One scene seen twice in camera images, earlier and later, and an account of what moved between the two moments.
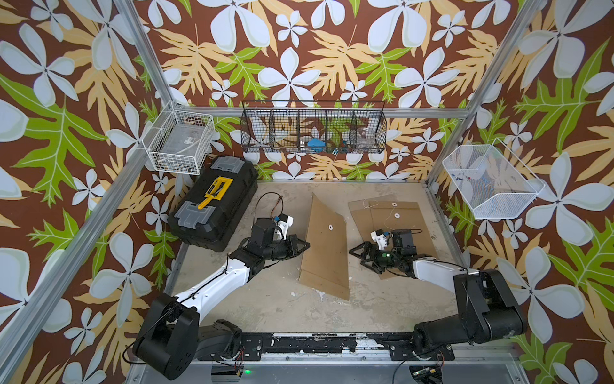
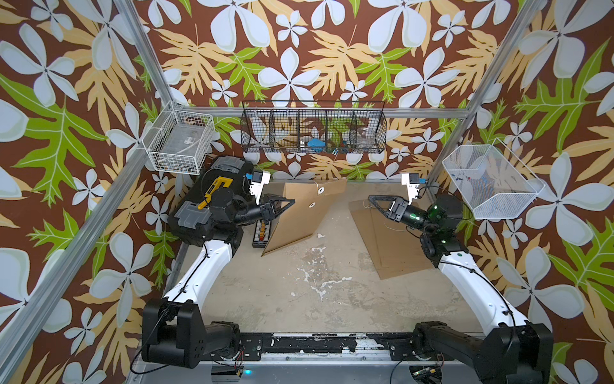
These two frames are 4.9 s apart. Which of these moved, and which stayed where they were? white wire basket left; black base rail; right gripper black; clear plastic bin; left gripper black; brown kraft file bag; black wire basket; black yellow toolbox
Moved: brown kraft file bag; left gripper black; right gripper black
Stayed: clear plastic bin; black base rail; white wire basket left; black wire basket; black yellow toolbox
